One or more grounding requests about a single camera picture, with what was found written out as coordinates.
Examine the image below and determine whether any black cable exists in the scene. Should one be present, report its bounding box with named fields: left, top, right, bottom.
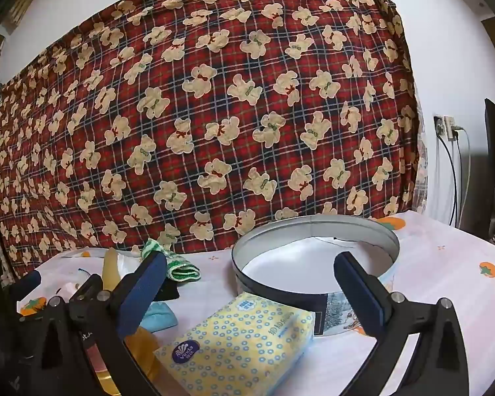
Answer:
left=437, top=132, right=459, bottom=228

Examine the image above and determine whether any black sock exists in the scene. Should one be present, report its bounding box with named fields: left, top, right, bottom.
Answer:
left=152, top=280, right=181, bottom=303

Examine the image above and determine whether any grey cable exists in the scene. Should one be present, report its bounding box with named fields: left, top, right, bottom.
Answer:
left=456, top=126, right=472, bottom=225

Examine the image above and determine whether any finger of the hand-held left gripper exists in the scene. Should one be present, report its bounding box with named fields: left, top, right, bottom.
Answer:
left=7, top=271, right=43, bottom=298
left=69, top=273, right=105, bottom=300

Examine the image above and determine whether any light blue folded cloth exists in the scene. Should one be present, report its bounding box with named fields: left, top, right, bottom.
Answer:
left=139, top=301, right=177, bottom=333

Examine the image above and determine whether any white wall socket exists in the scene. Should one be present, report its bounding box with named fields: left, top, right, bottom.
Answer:
left=433, top=115, right=457, bottom=142

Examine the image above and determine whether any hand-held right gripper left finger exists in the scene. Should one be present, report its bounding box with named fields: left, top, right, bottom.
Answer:
left=25, top=251, right=168, bottom=396

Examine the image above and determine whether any round metal tin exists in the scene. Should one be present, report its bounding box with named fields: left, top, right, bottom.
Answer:
left=231, top=214, right=401, bottom=338

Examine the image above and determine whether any yellow translucent round jar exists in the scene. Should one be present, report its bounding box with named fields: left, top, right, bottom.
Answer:
left=86, top=325, right=162, bottom=396

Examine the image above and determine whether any yellow wall hanging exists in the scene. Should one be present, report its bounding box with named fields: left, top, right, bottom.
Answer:
left=7, top=0, right=32, bottom=34

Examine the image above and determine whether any green white striped sock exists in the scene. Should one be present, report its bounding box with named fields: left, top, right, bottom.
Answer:
left=142, top=238, right=201, bottom=283

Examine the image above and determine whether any red plaid bear-print blanket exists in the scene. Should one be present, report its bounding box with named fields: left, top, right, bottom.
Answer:
left=0, top=0, right=430, bottom=286

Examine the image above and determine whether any yellow ring-print tissue packet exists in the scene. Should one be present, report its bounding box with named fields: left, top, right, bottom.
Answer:
left=154, top=291, right=316, bottom=396

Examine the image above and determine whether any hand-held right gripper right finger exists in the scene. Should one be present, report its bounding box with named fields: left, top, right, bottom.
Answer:
left=333, top=251, right=470, bottom=396

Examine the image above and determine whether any white persimmon-print tablecloth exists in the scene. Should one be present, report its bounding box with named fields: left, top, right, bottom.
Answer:
left=0, top=210, right=495, bottom=396

